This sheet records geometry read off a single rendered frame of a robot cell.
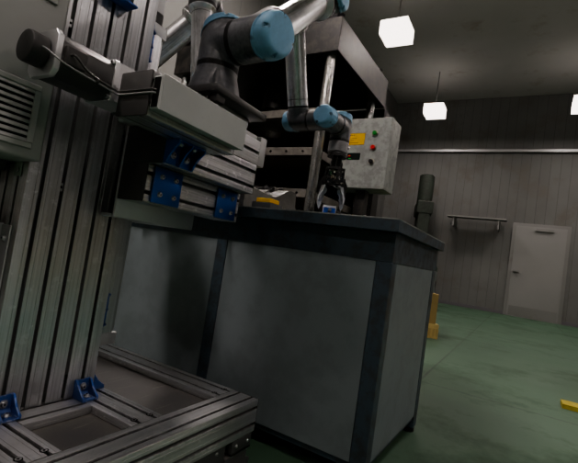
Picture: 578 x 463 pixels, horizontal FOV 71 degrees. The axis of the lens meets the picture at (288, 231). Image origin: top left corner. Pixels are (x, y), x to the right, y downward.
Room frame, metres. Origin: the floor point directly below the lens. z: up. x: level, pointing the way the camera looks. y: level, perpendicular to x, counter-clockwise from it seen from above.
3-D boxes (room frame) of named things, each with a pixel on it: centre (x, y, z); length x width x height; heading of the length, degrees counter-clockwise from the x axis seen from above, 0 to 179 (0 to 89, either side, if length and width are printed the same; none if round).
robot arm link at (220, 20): (1.11, 0.26, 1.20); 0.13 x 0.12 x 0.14; 57
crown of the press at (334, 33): (2.88, 0.21, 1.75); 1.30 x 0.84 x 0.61; 58
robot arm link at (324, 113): (1.42, -0.07, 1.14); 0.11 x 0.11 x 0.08; 57
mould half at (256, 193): (1.82, 0.17, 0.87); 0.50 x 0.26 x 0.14; 148
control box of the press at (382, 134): (2.31, -0.38, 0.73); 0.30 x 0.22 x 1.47; 58
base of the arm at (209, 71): (1.11, 0.26, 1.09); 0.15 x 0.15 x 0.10
